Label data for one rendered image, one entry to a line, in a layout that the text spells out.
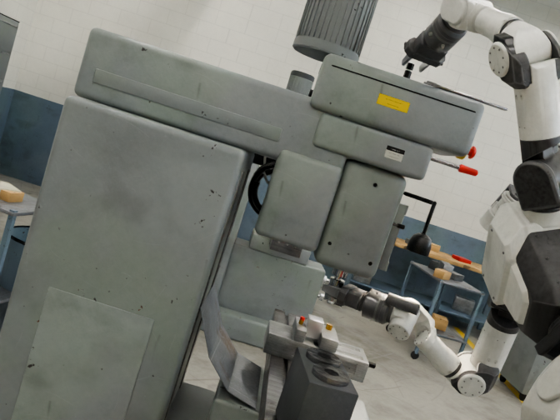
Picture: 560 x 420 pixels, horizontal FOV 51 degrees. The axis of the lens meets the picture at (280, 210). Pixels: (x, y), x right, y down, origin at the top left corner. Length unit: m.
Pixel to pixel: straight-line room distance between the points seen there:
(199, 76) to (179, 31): 6.88
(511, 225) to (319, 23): 0.76
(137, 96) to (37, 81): 7.35
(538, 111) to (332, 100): 0.55
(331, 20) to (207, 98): 0.41
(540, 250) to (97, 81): 1.23
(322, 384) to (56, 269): 0.79
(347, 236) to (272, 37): 6.85
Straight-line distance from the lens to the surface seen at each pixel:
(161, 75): 1.72
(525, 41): 1.42
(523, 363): 6.30
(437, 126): 1.70
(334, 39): 1.72
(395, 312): 1.76
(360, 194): 1.70
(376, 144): 1.68
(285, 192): 1.66
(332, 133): 1.66
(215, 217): 1.57
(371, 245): 1.72
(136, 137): 1.60
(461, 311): 8.30
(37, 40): 9.12
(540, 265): 1.42
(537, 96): 1.40
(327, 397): 1.38
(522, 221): 1.47
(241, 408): 1.78
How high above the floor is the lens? 1.61
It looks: 6 degrees down
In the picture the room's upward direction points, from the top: 18 degrees clockwise
